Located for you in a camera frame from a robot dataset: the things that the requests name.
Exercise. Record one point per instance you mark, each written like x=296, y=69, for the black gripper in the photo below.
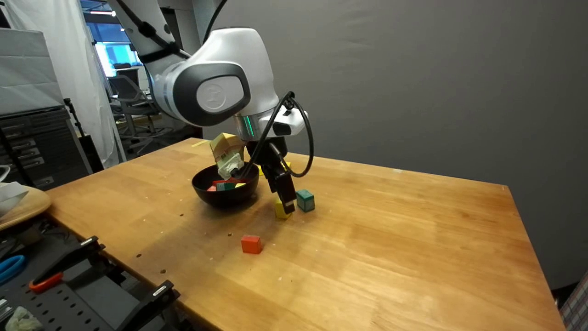
x=269, y=157

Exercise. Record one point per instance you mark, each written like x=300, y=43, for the black bowl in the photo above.
x=225, y=199

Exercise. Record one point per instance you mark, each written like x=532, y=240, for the yellow pentagon block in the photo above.
x=280, y=210

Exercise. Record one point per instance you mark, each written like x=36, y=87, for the teal cube block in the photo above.
x=306, y=201
x=230, y=186

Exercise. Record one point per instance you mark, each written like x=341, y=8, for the red triangular prism block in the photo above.
x=216, y=186

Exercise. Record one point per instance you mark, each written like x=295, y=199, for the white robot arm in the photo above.
x=228, y=76

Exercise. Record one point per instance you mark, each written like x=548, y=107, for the red cube block front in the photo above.
x=251, y=245

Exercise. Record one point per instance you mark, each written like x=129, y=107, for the black clamp bar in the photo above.
x=151, y=306

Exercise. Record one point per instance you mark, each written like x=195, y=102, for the grey backdrop screen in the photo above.
x=477, y=89

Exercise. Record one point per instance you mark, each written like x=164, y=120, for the round wooden side table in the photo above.
x=32, y=205

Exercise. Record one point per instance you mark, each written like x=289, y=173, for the black pegboard cart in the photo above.
x=94, y=293

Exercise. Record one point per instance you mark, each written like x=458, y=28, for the black equipment rack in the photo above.
x=41, y=148

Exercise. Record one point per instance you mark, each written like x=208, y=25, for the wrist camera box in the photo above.
x=228, y=153

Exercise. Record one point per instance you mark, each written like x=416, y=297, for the orange handled clamp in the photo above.
x=47, y=284

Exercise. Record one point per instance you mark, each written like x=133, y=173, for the blue scissors handle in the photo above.
x=12, y=267

